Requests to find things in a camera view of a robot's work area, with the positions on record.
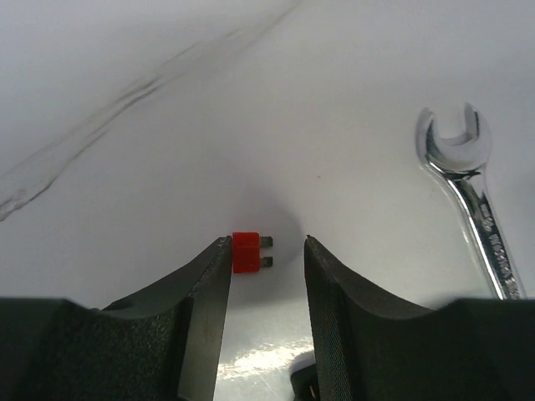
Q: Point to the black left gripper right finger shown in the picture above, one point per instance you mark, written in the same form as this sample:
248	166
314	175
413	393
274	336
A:
370	344

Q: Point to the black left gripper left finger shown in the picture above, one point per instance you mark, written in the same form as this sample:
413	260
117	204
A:
162	342

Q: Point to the black fuse box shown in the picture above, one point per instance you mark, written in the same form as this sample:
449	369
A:
304	381

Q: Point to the red blade fuse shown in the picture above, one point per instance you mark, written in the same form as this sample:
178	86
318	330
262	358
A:
247	249

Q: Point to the small chrome combination wrench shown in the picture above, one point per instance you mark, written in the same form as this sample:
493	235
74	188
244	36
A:
459	163

